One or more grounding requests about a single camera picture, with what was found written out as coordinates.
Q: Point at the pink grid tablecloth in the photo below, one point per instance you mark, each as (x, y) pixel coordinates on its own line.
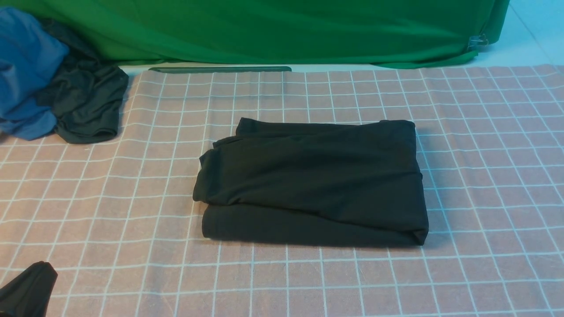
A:
(118, 223)

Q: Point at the blue crumpled garment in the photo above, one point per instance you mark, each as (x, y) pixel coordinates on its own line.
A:
(29, 59)

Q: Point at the clear binder clip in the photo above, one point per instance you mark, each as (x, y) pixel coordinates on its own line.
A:
(476, 42)

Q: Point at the dark green flat strip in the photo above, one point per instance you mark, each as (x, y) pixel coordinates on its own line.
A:
(220, 70)

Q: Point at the dark crumpled garment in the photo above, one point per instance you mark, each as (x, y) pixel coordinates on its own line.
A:
(86, 93)

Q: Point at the dark gray long-sleeve shirt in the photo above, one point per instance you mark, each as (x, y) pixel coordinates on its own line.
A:
(315, 185)

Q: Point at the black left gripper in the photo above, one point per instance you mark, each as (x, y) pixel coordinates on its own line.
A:
(29, 293)

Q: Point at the green backdrop cloth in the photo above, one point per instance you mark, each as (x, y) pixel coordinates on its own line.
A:
(397, 34)

